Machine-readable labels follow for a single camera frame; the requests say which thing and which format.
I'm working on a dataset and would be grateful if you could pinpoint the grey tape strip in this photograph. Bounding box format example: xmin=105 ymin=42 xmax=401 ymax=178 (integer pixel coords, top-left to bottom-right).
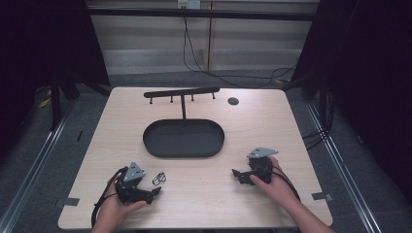
xmin=311 ymin=191 xmax=334 ymax=203
xmin=53 ymin=196 xmax=81 ymax=209

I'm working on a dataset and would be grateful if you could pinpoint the black horizontal frame bar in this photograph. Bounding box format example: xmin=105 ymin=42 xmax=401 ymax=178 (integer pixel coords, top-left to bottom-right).
xmin=86 ymin=7 xmax=322 ymax=22

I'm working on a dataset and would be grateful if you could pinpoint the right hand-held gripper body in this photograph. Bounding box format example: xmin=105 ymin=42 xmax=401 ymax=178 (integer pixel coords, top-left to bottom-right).
xmin=246 ymin=147 xmax=280 ymax=185

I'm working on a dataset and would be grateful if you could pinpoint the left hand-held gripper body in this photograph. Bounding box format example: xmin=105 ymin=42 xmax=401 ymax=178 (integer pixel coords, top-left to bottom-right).
xmin=115 ymin=161 xmax=155 ymax=206

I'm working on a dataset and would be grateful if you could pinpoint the person's left hand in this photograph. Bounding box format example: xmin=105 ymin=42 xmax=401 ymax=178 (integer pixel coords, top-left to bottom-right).
xmin=95 ymin=173 xmax=149 ymax=231

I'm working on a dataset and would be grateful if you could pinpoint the person's right hand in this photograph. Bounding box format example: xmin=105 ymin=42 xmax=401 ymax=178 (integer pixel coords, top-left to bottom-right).
xmin=249 ymin=155 xmax=301 ymax=208

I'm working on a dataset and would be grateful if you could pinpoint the black floor cable bundle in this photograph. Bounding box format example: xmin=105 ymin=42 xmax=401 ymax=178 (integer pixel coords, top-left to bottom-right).
xmin=301 ymin=84 xmax=336 ymax=151

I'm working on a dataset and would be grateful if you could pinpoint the black hanging wall cable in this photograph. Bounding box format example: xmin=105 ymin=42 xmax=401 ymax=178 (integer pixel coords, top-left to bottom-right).
xmin=182 ymin=15 xmax=298 ymax=89

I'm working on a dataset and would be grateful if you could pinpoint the silver metal key ring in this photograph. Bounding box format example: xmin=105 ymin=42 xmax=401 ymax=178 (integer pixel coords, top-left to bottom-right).
xmin=152 ymin=171 xmax=167 ymax=186

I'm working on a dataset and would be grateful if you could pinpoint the black curtain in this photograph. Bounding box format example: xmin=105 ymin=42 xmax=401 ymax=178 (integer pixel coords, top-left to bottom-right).
xmin=0 ymin=0 xmax=111 ymax=163
xmin=291 ymin=0 xmax=412 ymax=208

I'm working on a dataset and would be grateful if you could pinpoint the white wall socket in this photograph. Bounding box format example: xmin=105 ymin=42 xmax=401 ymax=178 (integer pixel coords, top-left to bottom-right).
xmin=177 ymin=0 xmax=202 ymax=11

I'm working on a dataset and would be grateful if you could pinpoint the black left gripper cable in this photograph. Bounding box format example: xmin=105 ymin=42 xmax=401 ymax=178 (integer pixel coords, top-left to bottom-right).
xmin=90 ymin=165 xmax=129 ymax=228

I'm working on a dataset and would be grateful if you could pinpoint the aluminium floor rail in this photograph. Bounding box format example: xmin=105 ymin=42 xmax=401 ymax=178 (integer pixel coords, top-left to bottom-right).
xmin=0 ymin=100 xmax=76 ymax=233
xmin=304 ymin=100 xmax=384 ymax=233

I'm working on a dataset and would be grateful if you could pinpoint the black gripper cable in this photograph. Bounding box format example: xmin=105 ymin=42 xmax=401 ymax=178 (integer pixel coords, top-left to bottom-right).
xmin=271 ymin=165 xmax=302 ymax=202
xmin=90 ymin=165 xmax=129 ymax=228

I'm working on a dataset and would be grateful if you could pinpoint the black metal stand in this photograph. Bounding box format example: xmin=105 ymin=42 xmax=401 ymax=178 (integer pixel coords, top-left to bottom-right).
xmin=49 ymin=77 xmax=63 ymax=132

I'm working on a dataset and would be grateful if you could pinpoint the yellow floor scrap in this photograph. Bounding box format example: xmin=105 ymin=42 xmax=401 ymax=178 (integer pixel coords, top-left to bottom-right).
xmin=36 ymin=88 xmax=53 ymax=110

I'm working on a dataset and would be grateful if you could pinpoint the black hook rack with tray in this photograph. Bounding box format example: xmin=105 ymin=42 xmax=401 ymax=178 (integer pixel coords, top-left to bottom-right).
xmin=142 ymin=85 xmax=225 ymax=159

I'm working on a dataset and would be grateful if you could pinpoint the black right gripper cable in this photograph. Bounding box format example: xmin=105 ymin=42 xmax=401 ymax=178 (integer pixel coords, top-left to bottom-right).
xmin=271 ymin=165 xmax=302 ymax=202

